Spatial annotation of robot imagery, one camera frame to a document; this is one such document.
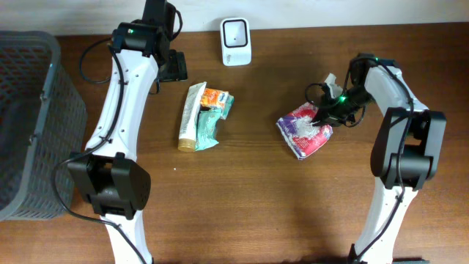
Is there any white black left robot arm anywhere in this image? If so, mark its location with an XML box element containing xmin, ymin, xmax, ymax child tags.
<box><xmin>66</xmin><ymin>0</ymin><xmax>188</xmax><ymax>263</ymax></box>

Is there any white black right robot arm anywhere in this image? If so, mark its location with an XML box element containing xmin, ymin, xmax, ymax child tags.
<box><xmin>312</xmin><ymin>54</ymin><xmax>446</xmax><ymax>263</ymax></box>

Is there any white tube gold cap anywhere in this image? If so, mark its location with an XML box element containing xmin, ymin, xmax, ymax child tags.
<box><xmin>178</xmin><ymin>81</ymin><xmax>207</xmax><ymax>152</ymax></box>

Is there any white barcode scanner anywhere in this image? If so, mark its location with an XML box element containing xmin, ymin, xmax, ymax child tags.
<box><xmin>220</xmin><ymin>18</ymin><xmax>252</xmax><ymax>67</ymax></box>

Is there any teal wet wipes pack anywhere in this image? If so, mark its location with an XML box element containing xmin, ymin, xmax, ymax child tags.
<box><xmin>195</xmin><ymin>109</ymin><xmax>221</xmax><ymax>151</ymax></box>

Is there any grey plastic mesh basket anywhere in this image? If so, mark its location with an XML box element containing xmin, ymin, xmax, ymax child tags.
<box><xmin>1</xmin><ymin>31</ymin><xmax>87</xmax><ymax>221</ymax></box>

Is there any green white tissue pack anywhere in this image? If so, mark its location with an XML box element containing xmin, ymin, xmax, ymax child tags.
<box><xmin>221</xmin><ymin>95</ymin><xmax>235</xmax><ymax>120</ymax></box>

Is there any red purple tissue pack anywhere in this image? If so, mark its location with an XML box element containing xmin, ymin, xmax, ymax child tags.
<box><xmin>276</xmin><ymin>103</ymin><xmax>333</xmax><ymax>160</ymax></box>

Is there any orange tissue pack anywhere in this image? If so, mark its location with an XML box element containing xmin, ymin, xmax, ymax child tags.
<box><xmin>200</xmin><ymin>88</ymin><xmax>229</xmax><ymax>109</ymax></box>

